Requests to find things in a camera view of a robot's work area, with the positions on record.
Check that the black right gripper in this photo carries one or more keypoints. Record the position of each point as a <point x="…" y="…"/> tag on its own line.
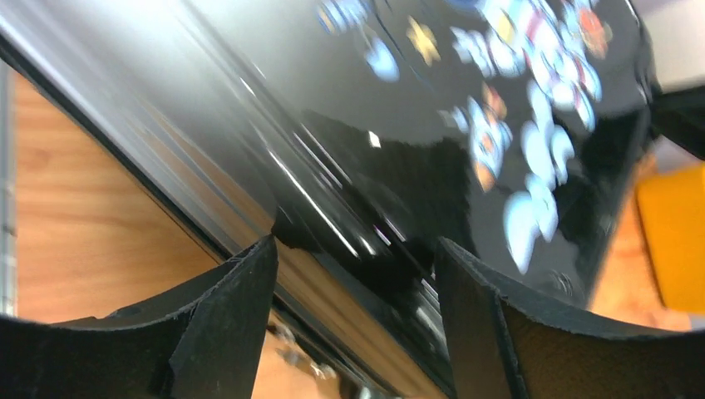
<point x="678" y="115"/>

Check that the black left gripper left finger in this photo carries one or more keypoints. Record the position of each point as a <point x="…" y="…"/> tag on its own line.
<point x="200" y="339"/>

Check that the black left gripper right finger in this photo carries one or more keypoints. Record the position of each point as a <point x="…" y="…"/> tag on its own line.
<point x="506" y="340"/>

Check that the black white space suitcase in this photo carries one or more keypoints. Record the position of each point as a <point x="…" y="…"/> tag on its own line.
<point x="358" y="132"/>

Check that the yellow plastic basket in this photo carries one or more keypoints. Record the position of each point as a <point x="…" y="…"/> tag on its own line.
<point x="671" y="208"/>

